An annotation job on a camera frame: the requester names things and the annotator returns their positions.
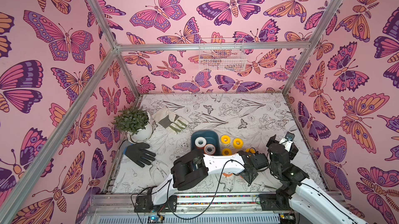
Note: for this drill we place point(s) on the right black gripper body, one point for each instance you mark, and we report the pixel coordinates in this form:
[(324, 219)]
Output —
[(277, 143)]

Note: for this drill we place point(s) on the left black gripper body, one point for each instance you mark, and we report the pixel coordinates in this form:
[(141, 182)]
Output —
[(250, 179)]

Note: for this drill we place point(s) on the teal plastic storage tray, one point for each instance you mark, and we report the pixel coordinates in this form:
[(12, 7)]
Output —
[(211, 138)]

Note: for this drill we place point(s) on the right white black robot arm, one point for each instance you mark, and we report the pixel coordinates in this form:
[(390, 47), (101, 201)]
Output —
[(299, 191)]

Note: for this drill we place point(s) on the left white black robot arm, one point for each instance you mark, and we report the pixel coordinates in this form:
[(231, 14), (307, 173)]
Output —
[(191, 169)]

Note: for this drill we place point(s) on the yellow sealing tape roll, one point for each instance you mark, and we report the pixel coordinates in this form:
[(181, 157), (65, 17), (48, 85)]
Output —
[(238, 143), (225, 140)]

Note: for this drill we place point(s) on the beige grey work glove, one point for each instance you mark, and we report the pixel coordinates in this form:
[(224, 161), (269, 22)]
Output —
[(171, 121)]

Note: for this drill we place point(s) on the green circuit board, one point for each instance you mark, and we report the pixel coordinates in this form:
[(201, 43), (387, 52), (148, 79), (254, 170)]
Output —
[(155, 219)]

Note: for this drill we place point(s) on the black rubber glove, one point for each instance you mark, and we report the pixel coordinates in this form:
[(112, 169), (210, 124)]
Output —
[(138, 153)]

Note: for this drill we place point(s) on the green potted plant white pot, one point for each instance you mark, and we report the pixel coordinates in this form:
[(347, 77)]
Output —
[(136, 123)]

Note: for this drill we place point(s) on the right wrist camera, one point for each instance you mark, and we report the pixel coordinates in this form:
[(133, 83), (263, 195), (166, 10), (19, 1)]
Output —
[(289, 138)]

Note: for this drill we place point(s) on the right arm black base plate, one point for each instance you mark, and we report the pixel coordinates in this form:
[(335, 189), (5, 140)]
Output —
[(273, 201)]

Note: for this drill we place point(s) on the white wire wall basket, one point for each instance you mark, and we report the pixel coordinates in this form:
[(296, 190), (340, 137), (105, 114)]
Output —
[(222, 56)]

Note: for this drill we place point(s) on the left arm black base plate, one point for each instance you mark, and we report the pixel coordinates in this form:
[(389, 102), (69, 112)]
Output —
[(144, 205)]

